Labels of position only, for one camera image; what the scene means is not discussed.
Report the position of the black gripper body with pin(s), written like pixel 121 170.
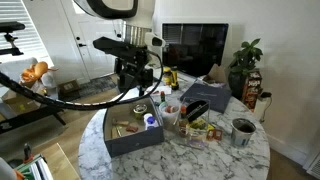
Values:
pixel 131 65

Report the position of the black oval case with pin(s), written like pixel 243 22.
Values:
pixel 197 110

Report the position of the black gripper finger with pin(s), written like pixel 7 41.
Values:
pixel 148 78
pixel 140 83

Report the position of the white window blinds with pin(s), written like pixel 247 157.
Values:
pixel 30 36

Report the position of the white paper towel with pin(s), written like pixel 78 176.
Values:
pixel 165 90

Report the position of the black television screen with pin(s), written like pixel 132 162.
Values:
pixel 200 46

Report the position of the black and yellow bottle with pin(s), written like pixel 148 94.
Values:
pixel 174 81

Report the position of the black low bench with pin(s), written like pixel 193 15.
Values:
pixel 30 116

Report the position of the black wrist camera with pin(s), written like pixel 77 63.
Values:
pixel 116 48

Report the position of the green tin can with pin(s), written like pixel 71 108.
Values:
pixel 140 111

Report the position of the grey floor rug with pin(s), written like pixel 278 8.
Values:
pixel 96 86

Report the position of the navy open cardboard box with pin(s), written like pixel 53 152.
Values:
pixel 133 143

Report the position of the green and white books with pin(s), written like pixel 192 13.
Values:
pixel 35 170

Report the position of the white floor vent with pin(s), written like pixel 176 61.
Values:
pixel 315 166

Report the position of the red item in cup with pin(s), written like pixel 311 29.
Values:
pixel 171 109

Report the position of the green bottle with red cap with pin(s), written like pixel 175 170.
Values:
pixel 162 100

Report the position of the small wooden piece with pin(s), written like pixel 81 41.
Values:
pixel 120 122

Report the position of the brown paper bag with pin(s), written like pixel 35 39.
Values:
pixel 217 75

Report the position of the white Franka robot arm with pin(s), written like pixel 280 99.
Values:
pixel 143 13

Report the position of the green potted plant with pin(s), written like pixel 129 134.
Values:
pixel 245 60

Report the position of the large open cardboard box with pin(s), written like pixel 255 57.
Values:
pixel 20 105

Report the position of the white sofa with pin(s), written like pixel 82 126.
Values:
pixel 11 68

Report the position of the yellow mustard jar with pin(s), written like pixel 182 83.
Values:
pixel 167 77

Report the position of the white bottle with blue cap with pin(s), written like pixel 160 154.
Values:
pixel 150 122

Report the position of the red sauce packet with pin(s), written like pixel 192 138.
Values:
pixel 210 134
pixel 218 134

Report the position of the grey white pot cup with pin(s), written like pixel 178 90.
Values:
pixel 241 138

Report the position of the yellow snack packet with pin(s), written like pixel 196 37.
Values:
pixel 200 125

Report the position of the small red block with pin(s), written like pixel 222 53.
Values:
pixel 132 128

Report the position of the purple plastic packet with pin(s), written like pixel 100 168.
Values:
pixel 196 144

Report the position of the clear acrylic container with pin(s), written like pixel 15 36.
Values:
pixel 206 116

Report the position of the Jenga game box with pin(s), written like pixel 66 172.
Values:
pixel 252 91

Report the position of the light wooden board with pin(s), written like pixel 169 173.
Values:
pixel 60 163

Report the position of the orange plush toy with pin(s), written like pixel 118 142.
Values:
pixel 35 70

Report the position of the white door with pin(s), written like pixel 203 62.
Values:
pixel 96 53

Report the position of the white plastic cup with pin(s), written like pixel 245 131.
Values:
pixel 169 120

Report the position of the small cardboard box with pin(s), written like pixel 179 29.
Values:
pixel 69 86

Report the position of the hot sauce bottle orange cap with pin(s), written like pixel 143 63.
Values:
pixel 183 128

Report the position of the white and orange object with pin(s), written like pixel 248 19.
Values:
pixel 6 171

